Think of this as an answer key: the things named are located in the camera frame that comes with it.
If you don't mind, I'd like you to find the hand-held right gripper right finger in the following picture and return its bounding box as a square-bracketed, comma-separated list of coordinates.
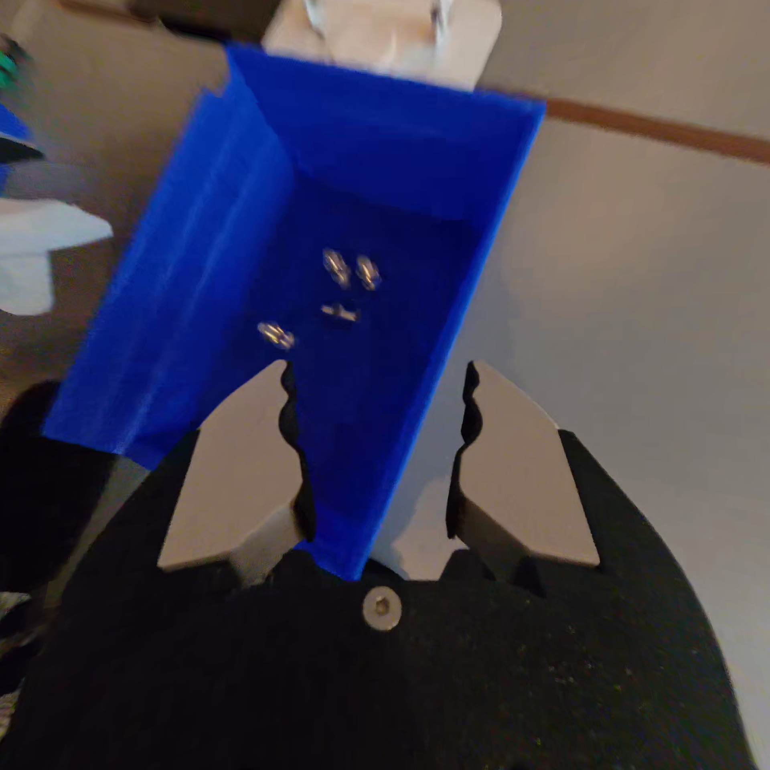
[445, 360, 602, 581]

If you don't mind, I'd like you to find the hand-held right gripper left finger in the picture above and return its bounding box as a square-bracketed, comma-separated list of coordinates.
[156, 359, 318, 588]

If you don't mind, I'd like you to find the blue plastic bin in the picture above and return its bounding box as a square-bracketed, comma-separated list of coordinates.
[41, 43, 547, 581]

